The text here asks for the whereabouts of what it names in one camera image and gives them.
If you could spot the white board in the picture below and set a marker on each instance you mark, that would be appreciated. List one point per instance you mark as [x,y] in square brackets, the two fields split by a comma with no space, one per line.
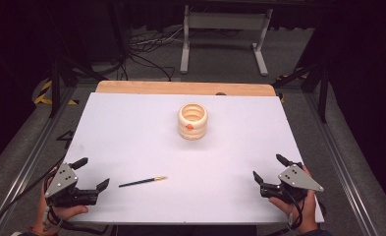
[167,157]

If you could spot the person's right hand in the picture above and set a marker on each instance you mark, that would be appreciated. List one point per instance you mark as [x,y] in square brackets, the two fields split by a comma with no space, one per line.
[306,209]

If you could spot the wooden table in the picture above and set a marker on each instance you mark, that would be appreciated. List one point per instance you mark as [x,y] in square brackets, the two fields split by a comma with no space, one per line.
[167,88]

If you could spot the person's left hand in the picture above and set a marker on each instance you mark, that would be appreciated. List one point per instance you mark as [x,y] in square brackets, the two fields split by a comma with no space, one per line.
[64,213]

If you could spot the black triangular bracket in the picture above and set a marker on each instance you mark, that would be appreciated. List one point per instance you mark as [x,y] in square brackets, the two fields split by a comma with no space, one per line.
[66,137]

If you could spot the white metal stand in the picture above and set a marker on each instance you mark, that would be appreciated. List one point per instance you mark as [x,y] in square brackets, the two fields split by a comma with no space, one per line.
[225,21]

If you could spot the cream ribbed pen holder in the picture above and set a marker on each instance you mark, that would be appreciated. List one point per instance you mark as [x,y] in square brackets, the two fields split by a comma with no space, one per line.
[192,122]

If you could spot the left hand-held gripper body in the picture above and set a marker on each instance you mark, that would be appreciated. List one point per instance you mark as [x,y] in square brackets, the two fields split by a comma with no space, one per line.
[63,179]

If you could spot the dark blue pen gold tip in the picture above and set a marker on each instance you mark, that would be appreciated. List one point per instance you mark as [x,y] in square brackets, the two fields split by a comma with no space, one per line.
[143,181]

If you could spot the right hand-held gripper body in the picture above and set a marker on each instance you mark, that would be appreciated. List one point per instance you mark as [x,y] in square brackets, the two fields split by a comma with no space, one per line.
[295,179]

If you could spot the aluminium rail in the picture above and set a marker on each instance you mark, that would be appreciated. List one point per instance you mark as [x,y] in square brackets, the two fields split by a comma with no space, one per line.
[27,164]
[341,164]

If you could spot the yellow black floor tape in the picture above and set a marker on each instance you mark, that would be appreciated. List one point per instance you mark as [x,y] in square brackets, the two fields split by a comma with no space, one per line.
[46,95]
[292,77]

